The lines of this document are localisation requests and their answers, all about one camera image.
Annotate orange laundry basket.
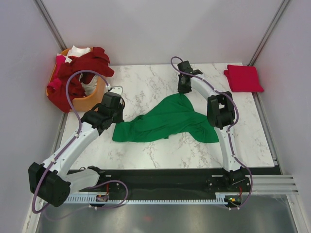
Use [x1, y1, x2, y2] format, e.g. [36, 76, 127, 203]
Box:
[45, 48, 107, 112]

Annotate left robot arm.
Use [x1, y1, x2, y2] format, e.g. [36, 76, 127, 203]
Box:
[28, 86, 125, 207]

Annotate dark red t shirt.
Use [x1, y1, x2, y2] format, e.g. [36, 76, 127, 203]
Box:
[47, 47, 115, 113]

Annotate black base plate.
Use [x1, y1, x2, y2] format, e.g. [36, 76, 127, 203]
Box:
[89, 168, 247, 200]

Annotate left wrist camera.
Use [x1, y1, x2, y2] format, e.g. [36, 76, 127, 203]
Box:
[106, 86, 123, 96]

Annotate white cable duct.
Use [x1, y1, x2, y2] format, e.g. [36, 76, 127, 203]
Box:
[64, 192, 241, 205]

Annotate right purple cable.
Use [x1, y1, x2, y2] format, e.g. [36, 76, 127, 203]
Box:
[171, 56, 253, 211]

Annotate purple cable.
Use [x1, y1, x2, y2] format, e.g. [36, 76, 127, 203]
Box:
[171, 56, 253, 211]
[32, 70, 129, 214]

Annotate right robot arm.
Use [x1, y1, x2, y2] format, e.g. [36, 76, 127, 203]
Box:
[173, 60, 253, 192]

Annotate folded red t shirt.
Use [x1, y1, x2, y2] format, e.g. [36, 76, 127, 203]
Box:
[224, 65, 264, 93]

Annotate pink t shirt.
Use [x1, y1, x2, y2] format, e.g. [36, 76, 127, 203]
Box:
[47, 54, 72, 94]

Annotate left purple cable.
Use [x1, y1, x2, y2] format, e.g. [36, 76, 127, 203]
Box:
[32, 70, 129, 214]

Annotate white t shirt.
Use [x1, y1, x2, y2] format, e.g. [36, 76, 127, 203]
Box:
[57, 46, 91, 57]

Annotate aluminium frame rail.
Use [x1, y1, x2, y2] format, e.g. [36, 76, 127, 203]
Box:
[250, 173, 299, 195]

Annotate green t shirt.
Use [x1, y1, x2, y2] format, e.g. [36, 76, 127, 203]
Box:
[112, 94, 219, 143]

